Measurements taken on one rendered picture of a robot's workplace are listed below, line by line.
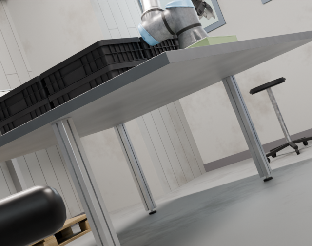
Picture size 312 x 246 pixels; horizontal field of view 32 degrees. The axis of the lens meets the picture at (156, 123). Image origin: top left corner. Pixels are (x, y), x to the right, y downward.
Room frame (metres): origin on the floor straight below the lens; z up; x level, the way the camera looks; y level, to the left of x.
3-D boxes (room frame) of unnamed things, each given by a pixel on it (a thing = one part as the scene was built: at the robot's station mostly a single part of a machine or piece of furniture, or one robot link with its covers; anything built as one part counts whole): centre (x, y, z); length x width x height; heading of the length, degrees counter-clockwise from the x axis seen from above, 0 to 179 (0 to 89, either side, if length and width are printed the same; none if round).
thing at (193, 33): (2.33, -0.28, 0.81); 0.15 x 0.15 x 0.10
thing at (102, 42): (2.46, 0.17, 0.92); 0.40 x 0.30 x 0.02; 56
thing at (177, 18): (2.34, -0.27, 0.92); 0.13 x 0.12 x 0.14; 66
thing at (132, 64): (2.46, 0.17, 0.76); 0.40 x 0.30 x 0.12; 56
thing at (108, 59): (2.46, 0.17, 0.87); 0.40 x 0.30 x 0.11; 56
